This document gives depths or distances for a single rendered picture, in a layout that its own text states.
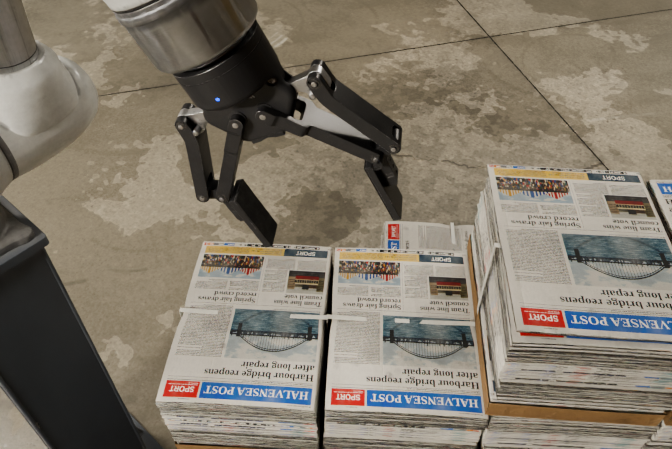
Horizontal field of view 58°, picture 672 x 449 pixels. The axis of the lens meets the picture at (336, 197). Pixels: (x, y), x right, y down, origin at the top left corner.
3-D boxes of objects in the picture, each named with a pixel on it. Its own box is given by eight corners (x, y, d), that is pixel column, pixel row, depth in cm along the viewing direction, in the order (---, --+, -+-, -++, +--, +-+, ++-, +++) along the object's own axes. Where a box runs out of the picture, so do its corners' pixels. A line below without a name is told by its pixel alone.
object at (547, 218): (486, 166, 115) (487, 162, 115) (641, 174, 114) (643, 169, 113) (512, 333, 89) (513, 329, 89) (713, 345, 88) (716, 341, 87)
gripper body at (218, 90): (269, -3, 47) (322, 91, 53) (180, 32, 50) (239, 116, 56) (247, 52, 42) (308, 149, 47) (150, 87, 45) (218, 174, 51)
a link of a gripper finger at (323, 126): (262, 91, 51) (267, 79, 50) (382, 141, 54) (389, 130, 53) (252, 121, 49) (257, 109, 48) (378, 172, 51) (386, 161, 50)
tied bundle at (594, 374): (464, 248, 131) (482, 167, 115) (604, 255, 130) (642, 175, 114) (482, 416, 104) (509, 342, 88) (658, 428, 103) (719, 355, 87)
